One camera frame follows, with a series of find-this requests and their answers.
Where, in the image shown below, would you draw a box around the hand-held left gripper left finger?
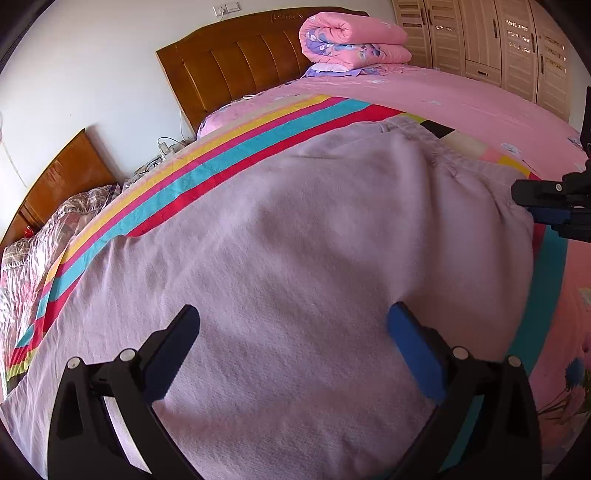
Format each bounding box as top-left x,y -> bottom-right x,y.
46,304 -> 204,480

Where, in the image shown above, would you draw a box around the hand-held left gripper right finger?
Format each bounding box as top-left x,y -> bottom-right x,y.
388,302 -> 542,480

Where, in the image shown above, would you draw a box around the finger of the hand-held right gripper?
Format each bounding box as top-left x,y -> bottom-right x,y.
526,207 -> 591,241
512,171 -> 591,209

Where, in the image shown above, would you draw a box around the mauve pants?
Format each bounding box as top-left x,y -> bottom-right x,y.
0,115 -> 536,480

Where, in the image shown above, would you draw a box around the pink bed sheet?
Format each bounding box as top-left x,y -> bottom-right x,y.
196,65 -> 591,444

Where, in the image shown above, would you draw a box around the light wooden wardrobe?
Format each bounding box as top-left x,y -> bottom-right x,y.
390,0 -> 575,125

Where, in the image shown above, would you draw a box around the striped colourful blanket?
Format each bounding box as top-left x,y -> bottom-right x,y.
4,93 -> 571,398

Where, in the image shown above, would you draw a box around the pink floral quilt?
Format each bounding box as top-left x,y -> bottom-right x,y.
0,185 -> 122,384

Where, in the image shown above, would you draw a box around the nightstand with floral cloth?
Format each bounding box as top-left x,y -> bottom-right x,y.
121,154 -> 185,190

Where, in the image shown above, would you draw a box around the plain wooden headboard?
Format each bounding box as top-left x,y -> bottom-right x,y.
0,128 -> 122,252

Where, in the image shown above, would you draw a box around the rolled pink quilt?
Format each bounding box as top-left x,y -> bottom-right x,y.
299,11 -> 413,68

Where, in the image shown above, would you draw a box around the purple floral pillow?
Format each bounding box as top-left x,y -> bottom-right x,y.
302,61 -> 407,78

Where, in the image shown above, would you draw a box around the panelled wooden headboard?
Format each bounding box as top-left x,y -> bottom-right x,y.
156,8 -> 370,137

